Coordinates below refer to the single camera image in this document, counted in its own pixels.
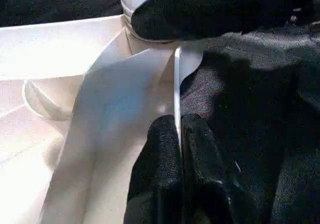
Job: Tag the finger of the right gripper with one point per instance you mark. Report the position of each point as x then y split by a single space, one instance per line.
187 14

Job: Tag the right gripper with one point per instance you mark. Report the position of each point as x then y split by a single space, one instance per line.
280 4

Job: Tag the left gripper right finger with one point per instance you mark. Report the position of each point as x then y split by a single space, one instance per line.
207 179

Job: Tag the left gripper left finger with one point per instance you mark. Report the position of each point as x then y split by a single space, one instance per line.
155 171

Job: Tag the white plastic table top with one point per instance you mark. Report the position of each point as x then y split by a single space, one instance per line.
50 47

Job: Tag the black mat cover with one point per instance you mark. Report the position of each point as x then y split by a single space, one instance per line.
250 96

